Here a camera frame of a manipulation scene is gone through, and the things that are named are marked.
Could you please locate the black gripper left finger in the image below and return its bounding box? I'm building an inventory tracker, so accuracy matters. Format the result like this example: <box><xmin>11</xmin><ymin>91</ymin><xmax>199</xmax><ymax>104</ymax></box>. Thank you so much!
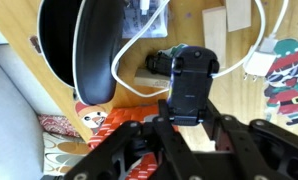
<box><xmin>63</xmin><ymin>99</ymin><xmax>203</xmax><ymax>180</ymax></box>

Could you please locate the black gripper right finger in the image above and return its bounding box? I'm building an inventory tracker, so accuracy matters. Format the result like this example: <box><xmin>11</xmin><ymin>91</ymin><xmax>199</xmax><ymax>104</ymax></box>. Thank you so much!
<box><xmin>202</xmin><ymin>99</ymin><xmax>298</xmax><ymax>180</ymax></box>

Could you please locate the black phone holder clamp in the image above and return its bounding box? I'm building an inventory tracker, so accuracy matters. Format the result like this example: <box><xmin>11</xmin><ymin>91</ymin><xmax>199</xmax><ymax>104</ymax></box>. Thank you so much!
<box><xmin>168</xmin><ymin>45</ymin><xmax>221</xmax><ymax>127</ymax></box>

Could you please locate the red woven basket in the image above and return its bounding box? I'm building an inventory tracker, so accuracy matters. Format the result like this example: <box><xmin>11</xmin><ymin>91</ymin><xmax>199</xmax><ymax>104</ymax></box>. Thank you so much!
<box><xmin>86</xmin><ymin>104</ymin><xmax>178</xmax><ymax>180</ymax></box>

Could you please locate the snowman sticker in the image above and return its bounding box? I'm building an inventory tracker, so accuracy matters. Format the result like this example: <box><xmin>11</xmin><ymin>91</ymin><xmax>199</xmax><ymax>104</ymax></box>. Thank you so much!
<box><xmin>74</xmin><ymin>100</ymin><xmax>109</xmax><ymax>135</ymax></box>

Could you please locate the brown circle patterned cushion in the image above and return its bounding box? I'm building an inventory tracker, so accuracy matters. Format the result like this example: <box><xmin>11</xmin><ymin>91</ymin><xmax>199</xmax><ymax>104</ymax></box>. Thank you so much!
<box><xmin>41</xmin><ymin>130</ymin><xmax>92</xmax><ymax>177</ymax></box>

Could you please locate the small wooden block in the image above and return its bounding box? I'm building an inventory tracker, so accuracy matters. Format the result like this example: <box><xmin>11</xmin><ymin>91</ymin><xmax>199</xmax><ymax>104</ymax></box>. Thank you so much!
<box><xmin>133</xmin><ymin>67</ymin><xmax>173</xmax><ymax>89</ymax></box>
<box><xmin>201</xmin><ymin>5</ymin><xmax>228</xmax><ymax>69</ymax></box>
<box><xmin>224</xmin><ymin>0</ymin><xmax>253</xmax><ymax>33</ymax></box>

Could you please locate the red patterned cloth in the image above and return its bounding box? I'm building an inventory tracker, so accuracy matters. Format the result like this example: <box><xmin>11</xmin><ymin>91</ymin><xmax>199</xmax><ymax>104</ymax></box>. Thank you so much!
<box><xmin>38</xmin><ymin>114</ymin><xmax>82</xmax><ymax>139</ymax></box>

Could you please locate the white charger plug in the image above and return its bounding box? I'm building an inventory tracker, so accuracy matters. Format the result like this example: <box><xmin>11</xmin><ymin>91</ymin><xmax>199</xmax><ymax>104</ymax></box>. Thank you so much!
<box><xmin>242</xmin><ymin>37</ymin><xmax>277</xmax><ymax>82</ymax></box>

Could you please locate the small black plastic part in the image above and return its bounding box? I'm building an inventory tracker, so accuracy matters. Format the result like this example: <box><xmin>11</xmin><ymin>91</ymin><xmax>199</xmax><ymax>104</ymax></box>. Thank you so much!
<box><xmin>144</xmin><ymin>52</ymin><xmax>174</xmax><ymax>75</ymax></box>

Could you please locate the black oval zip case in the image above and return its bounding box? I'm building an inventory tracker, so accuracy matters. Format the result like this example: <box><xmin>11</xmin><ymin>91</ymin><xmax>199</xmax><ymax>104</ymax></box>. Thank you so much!
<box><xmin>37</xmin><ymin>0</ymin><xmax>127</xmax><ymax>107</ymax></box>

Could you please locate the clear printed plastic bag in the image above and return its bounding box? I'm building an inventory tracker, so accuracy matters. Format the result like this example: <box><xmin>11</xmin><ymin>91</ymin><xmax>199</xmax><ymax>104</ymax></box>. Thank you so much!
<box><xmin>121</xmin><ymin>0</ymin><xmax>171</xmax><ymax>40</ymax></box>

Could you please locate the grey sofa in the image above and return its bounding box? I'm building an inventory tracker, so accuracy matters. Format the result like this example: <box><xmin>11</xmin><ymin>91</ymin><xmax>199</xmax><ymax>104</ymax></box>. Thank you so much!
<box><xmin>0</xmin><ymin>19</ymin><xmax>45</xmax><ymax>180</ymax></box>

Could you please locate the white charging cable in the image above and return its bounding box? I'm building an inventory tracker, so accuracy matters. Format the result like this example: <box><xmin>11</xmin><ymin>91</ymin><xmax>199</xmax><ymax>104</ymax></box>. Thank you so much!
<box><xmin>110</xmin><ymin>0</ymin><xmax>290</xmax><ymax>99</ymax></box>

